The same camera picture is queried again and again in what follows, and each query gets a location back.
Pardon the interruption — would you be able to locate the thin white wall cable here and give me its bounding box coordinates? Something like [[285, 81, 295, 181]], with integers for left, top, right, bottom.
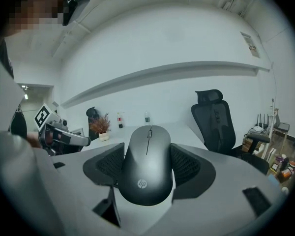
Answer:
[[257, 32, 279, 113]]

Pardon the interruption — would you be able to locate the paper poster on wall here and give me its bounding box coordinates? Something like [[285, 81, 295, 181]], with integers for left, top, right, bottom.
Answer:
[[240, 31, 262, 59]]

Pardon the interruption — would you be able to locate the black coffee machine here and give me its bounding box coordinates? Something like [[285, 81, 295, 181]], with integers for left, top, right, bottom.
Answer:
[[86, 106, 100, 140]]

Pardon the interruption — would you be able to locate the white router with black antennas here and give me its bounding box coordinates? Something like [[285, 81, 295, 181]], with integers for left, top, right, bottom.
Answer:
[[252, 113, 271, 134]]

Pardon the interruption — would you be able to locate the cola bottle with red label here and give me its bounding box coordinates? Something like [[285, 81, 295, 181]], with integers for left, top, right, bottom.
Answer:
[[116, 112, 125, 129]]

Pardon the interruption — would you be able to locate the black mesh office chair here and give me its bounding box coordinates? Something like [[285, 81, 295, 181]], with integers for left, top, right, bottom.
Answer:
[[190, 89, 271, 176]]

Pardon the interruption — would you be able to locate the orange plant in white pot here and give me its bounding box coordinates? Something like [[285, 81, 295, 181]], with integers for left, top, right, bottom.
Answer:
[[88, 113, 112, 142]]

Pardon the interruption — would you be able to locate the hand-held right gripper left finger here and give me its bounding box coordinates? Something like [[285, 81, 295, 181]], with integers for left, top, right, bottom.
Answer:
[[83, 142, 125, 187]]

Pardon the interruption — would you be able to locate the black head-worn camera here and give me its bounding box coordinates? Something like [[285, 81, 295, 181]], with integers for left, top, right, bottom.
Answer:
[[62, 0, 91, 27]]

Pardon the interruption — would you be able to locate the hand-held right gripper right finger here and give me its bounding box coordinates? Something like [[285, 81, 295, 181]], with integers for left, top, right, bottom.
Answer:
[[170, 143, 217, 200]]

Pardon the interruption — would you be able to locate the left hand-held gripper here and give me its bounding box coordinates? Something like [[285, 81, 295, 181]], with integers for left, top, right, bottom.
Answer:
[[34, 103, 92, 156]]

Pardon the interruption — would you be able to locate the person's left forearm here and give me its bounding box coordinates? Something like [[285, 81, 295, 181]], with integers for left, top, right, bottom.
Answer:
[[27, 131, 42, 148]]

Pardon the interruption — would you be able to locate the person's head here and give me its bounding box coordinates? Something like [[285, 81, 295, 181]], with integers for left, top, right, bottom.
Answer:
[[4, 0, 76, 38]]

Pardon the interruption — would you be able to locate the dark grey computer mouse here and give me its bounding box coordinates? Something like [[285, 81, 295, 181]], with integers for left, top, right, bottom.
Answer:
[[118, 124, 175, 207]]

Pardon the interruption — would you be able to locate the person's white shirt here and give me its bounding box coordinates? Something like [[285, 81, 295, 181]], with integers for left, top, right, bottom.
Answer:
[[0, 50, 67, 236]]

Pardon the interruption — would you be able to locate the long white wall ledge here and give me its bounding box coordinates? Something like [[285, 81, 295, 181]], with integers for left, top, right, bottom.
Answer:
[[59, 60, 271, 109]]

